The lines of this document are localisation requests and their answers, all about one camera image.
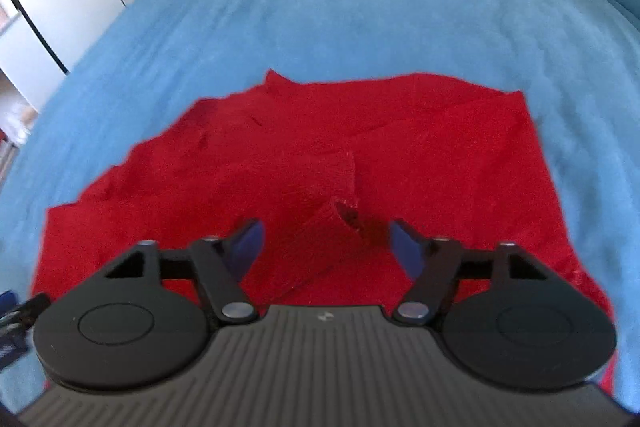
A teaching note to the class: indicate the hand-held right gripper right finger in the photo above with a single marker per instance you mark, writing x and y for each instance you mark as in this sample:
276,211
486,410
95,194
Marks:
403,247

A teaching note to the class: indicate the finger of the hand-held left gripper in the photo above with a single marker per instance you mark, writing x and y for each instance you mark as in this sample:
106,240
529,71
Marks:
20,307

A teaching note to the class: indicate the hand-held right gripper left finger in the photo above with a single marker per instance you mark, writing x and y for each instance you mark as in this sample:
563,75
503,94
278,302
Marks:
248,243

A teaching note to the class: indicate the red knitted sweater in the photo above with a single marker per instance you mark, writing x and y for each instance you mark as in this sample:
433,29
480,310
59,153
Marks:
440,147

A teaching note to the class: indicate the blue bed sheet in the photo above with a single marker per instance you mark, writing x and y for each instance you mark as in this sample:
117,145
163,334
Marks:
350,7

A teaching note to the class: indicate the white wardrobe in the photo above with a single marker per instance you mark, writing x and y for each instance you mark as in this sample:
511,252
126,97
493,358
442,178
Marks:
65,2

